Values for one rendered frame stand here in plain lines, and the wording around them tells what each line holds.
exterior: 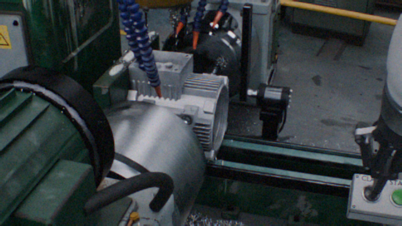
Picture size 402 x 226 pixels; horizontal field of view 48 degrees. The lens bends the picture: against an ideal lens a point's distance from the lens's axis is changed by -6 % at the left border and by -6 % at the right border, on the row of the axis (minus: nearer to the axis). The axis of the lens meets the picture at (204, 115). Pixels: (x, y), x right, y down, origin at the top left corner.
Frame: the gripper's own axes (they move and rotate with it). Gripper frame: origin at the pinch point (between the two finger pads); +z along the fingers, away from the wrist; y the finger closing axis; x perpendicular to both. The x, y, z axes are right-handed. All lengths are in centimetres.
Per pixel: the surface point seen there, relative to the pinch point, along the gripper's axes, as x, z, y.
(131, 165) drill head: 7.2, -5.1, 39.0
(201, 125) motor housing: -13.5, 18.1, 35.9
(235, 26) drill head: -49, 27, 36
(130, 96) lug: -17, 15, 53
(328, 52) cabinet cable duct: -216, 245, 9
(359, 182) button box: -1.8, 8.1, 2.5
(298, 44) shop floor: -228, 256, 36
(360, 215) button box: 3.5, 10.5, 1.3
